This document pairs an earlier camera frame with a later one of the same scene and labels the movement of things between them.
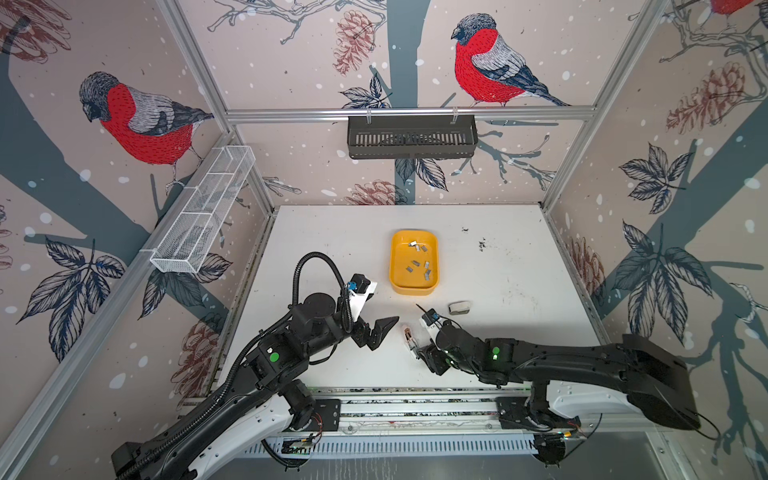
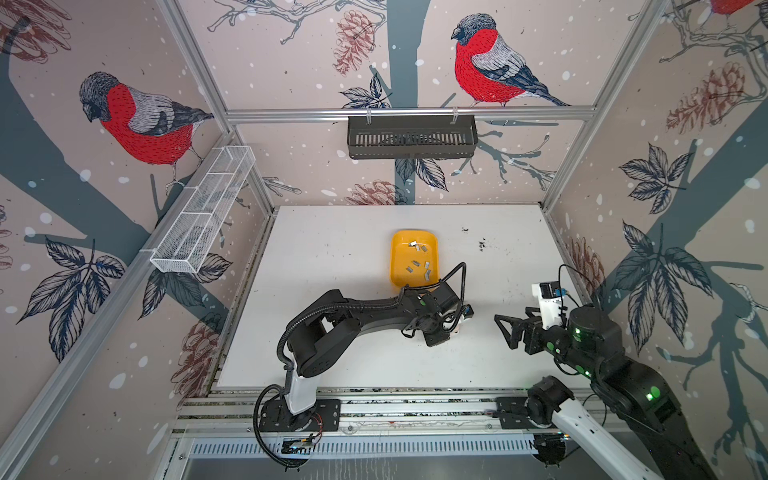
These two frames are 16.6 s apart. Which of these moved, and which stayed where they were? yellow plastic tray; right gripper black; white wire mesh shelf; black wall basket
Moved: right gripper black
Stayed: white wire mesh shelf; yellow plastic tray; black wall basket
